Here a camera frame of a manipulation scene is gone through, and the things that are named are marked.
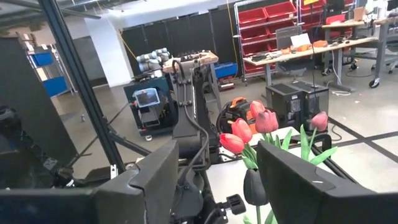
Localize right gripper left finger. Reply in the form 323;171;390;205
0;139;180;224

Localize robot teach pendant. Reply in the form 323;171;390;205
132;88;161;108

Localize blue bin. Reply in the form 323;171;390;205
213;62;239;79
32;51;55;67
42;76;68;97

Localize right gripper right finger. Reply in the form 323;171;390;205
256;141;398;224

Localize grey monitor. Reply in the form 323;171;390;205
275;24;304;50

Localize teal equipment cabinet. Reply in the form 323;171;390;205
123;76;180;138

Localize orange shop vacuum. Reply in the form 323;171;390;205
216;96;265;134

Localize red storage bins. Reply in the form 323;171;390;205
234;0;327;78

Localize black table clamp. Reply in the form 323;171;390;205
310;133;333;153

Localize grey metal shelf rack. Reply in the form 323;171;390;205
18;30;75;99

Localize wooden workbench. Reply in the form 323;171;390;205
162;51;223;111
242;36;380;91
322;17;398;88

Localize black artificial tulip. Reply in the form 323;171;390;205
242;169;277;224

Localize black room divider panels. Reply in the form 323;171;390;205
120;4;242;77

